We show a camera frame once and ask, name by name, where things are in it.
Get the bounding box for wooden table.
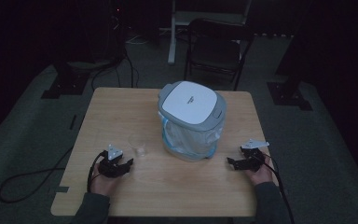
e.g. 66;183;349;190
49;87;280;217

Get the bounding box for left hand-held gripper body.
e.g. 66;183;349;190
97;144;126;179

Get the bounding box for black stand base plate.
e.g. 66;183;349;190
40;61;90;100
266;81;313;112

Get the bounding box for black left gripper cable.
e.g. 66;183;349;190
0;146;108;204

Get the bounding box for grey tape strip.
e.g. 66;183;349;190
48;185;71;196

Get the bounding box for black floor cable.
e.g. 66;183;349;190
89;46;140;91

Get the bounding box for clear plastic cup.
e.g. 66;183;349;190
127;133;148;159

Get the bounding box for person's left hand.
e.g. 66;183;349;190
89;162;119;198

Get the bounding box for white trash can grey lid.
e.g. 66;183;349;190
157;80;228;163

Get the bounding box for black folding chair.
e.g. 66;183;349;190
183;18;256;91

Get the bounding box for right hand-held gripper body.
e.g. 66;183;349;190
240;138;270;173

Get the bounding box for person's right hand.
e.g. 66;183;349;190
244;154;275;187

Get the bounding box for white metal desk frame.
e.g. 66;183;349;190
167;0;254;65

